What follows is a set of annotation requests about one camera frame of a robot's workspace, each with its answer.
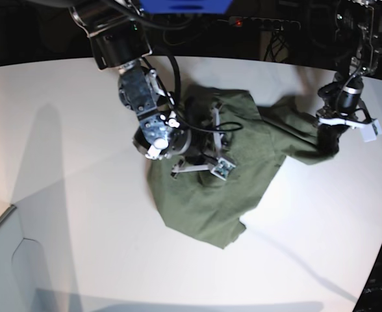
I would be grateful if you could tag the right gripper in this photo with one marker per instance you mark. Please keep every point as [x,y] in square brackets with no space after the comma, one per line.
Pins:
[206,137]

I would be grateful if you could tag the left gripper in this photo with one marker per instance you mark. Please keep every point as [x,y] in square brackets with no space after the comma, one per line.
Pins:
[328,135]

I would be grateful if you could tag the olive green t-shirt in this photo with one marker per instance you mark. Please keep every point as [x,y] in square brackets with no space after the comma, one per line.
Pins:
[208,209]

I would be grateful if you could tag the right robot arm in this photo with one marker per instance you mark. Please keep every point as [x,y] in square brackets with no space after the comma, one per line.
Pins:
[167,127]

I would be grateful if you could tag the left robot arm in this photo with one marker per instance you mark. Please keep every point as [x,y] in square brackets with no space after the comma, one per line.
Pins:
[357,30]

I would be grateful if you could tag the black power strip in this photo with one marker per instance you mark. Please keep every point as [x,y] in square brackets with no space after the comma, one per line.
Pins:
[263,24]

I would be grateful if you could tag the blue box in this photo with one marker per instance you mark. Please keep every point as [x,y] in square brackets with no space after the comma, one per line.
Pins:
[186,6]

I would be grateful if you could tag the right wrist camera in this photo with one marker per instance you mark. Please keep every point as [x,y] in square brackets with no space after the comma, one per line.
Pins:
[223,168]

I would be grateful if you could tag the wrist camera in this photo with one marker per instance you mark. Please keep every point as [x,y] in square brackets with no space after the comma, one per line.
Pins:
[370,131]
[223,168]

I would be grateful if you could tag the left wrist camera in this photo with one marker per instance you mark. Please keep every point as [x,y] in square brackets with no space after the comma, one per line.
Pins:
[370,131]

